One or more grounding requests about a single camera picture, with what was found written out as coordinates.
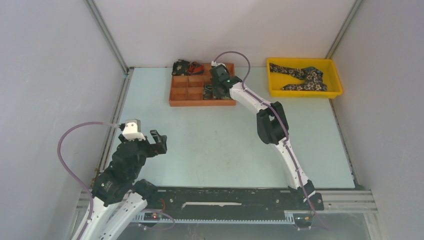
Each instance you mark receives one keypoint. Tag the dark floral tie in bin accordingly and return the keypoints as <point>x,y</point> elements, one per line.
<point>311,77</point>

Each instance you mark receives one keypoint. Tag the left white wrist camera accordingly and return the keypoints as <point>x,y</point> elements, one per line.
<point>131,130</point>

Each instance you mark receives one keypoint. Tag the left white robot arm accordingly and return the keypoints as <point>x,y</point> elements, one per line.
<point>117,194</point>

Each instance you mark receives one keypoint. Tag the orange compartment tray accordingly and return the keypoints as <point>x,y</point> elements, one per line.
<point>187,91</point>

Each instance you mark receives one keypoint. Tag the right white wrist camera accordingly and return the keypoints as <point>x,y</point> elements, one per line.
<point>214,63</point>

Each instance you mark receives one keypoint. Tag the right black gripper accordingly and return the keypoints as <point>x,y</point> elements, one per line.
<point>215,93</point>

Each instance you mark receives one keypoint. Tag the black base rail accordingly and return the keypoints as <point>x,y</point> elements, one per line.
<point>206,204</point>

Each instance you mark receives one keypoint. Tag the green orange patterned tie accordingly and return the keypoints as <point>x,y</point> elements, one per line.
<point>207,92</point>

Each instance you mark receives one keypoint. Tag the rolled black floral tie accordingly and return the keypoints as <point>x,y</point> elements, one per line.
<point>180,68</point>

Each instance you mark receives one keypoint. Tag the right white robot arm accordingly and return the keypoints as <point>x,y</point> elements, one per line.
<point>271,124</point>

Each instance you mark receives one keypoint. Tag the rolled red black tie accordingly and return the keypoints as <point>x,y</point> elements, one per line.
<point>195,69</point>

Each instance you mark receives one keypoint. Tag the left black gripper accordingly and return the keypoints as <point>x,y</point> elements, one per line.
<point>160,147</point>

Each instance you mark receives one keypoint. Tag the yellow plastic bin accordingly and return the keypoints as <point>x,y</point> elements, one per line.
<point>277,81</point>

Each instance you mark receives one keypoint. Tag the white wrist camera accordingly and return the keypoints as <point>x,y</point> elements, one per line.
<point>131,130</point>
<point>214,63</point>

